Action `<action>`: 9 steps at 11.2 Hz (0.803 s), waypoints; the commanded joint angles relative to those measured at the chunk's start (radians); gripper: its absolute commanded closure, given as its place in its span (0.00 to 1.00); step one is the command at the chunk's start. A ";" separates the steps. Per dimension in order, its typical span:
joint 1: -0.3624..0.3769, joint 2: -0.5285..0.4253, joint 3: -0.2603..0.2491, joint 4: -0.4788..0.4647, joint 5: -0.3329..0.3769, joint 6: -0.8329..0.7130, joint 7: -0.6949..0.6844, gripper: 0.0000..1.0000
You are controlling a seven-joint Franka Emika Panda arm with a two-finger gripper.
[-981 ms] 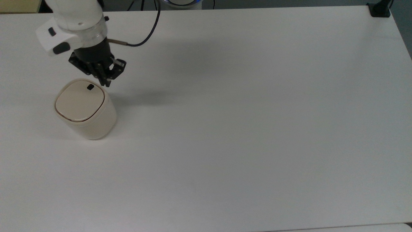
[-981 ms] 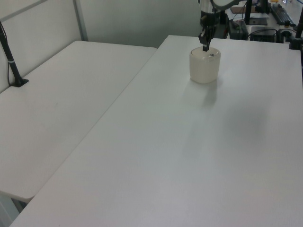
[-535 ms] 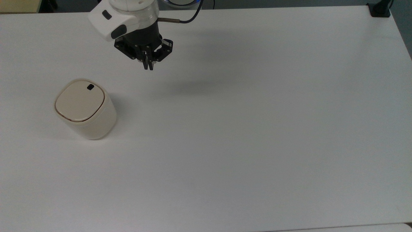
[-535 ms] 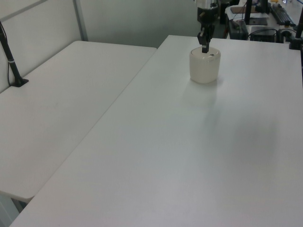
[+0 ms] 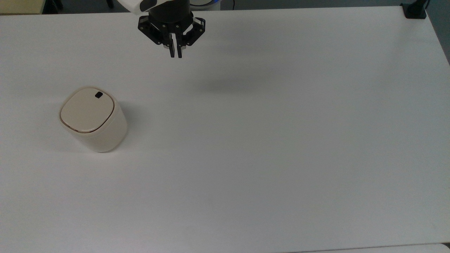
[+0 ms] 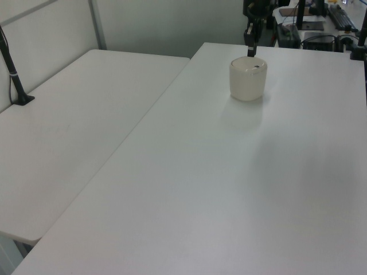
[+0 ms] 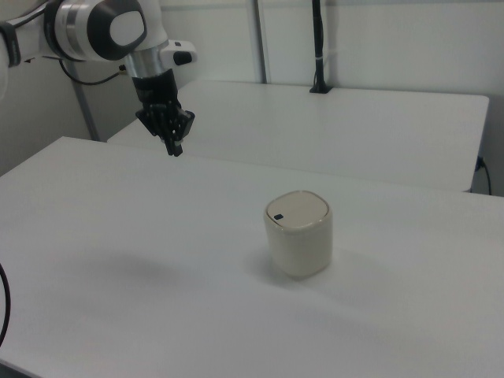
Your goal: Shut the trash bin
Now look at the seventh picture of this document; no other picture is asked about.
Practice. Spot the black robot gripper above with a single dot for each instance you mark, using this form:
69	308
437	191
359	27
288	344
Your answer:
157	98

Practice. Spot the white side table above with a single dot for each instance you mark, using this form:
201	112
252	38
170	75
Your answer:
315	130

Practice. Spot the cream trash bin lid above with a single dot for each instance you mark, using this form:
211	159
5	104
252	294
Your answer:
299	208

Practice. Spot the cream plastic trash bin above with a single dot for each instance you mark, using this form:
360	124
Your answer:
299	254

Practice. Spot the black pole with clamp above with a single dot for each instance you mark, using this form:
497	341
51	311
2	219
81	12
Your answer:
318	39

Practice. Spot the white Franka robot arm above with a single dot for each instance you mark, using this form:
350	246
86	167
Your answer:
78	27

